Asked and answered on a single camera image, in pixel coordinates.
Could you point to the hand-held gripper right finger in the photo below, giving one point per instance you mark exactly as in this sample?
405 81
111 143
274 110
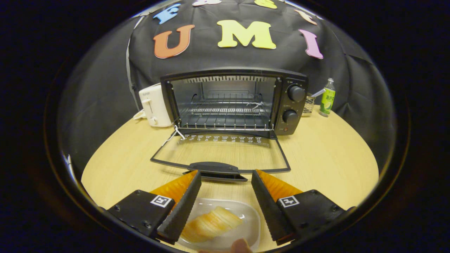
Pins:
269 207

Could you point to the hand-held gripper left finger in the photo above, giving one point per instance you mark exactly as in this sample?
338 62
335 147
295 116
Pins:
181 211

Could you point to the sliced yellow bread roll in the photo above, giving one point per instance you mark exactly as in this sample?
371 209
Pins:
211 225

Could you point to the black toaster oven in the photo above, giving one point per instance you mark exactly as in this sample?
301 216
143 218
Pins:
297 105

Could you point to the white pop-up toaster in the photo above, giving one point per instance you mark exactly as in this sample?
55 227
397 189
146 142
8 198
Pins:
156 105

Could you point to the white rectangular plate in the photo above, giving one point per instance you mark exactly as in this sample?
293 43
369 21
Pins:
249 225

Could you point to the green label drink bottle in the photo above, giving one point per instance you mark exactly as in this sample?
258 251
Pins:
327 100

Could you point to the white blue striped utensil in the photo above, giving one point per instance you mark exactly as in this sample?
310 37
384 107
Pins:
318 93

